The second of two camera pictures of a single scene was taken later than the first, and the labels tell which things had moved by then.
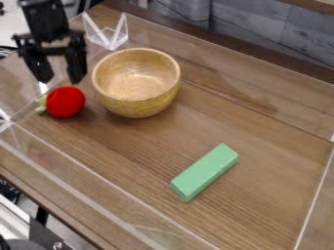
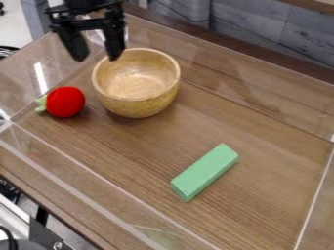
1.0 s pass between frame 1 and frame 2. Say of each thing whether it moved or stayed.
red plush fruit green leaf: stayed
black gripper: moved
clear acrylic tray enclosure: stayed
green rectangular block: stayed
